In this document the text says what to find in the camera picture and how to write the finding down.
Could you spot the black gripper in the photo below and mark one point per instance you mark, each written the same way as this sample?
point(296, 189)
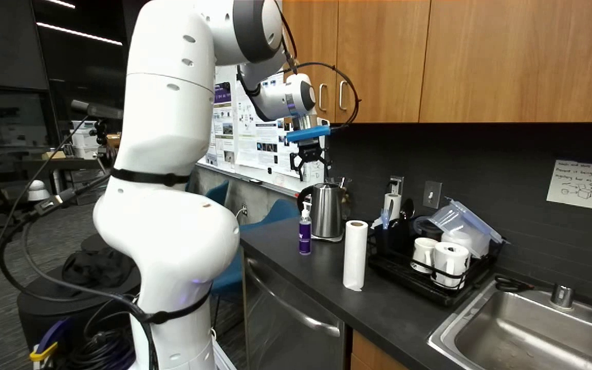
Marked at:
point(309, 153)

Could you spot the purple spray bottle white top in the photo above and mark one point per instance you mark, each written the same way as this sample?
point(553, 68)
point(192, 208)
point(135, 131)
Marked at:
point(304, 237)

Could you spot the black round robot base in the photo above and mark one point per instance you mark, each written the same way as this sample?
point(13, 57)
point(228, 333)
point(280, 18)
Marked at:
point(56, 321)

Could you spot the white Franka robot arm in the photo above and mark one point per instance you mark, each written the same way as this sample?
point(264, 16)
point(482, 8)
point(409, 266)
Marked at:
point(174, 226)

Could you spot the black dish rack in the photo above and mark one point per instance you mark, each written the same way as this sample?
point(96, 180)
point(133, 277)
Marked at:
point(406, 277)

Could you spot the white whiteboard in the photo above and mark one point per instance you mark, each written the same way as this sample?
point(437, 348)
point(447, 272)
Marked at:
point(267, 171)

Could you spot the stainless steel kettle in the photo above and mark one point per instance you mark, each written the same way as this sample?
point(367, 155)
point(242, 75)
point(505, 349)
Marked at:
point(328, 211)

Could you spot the blue chair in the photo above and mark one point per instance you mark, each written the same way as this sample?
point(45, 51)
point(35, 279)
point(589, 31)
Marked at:
point(261, 219)
point(218, 193)

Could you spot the purple white poster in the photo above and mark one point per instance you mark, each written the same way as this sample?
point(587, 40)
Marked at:
point(242, 145)

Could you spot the tall white paper towel roll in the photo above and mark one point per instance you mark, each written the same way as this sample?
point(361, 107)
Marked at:
point(355, 253)

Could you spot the plain white mug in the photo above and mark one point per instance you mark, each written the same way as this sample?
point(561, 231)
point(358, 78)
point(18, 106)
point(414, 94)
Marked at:
point(423, 253)

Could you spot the stainless steel dishwasher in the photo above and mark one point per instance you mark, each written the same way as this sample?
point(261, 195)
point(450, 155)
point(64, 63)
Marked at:
point(288, 321)

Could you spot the clear plastic container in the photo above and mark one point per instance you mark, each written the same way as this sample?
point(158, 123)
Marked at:
point(463, 223)

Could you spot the white mug with black print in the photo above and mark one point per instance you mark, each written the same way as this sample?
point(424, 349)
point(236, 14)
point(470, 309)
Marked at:
point(450, 264)

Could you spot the wooden upper cabinets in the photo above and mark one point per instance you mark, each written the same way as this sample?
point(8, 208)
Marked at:
point(482, 62)

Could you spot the wooden cabinets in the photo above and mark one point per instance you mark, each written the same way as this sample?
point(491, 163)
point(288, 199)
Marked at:
point(482, 62)
point(378, 355)

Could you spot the wooden lower cabinets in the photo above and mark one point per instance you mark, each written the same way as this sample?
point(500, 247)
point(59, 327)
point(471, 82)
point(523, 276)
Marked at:
point(378, 355)

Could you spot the white lab device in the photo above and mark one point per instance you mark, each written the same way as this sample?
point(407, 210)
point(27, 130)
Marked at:
point(86, 139)

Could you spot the black bag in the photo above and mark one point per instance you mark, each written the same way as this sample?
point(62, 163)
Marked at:
point(97, 268)

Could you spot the white dome shaped object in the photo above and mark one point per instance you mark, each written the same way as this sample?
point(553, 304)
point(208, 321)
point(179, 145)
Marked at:
point(38, 192)

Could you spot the stainless steel sink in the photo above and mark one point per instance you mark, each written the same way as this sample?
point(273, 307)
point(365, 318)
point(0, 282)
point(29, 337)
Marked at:
point(529, 336)

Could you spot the metal sink hole cover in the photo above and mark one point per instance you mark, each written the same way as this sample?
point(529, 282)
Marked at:
point(561, 295)

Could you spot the grey wall outlet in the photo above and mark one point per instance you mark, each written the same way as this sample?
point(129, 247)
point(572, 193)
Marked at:
point(432, 193)

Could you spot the white paper wall note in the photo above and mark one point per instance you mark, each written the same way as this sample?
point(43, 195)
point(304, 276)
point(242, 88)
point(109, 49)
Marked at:
point(587, 185)

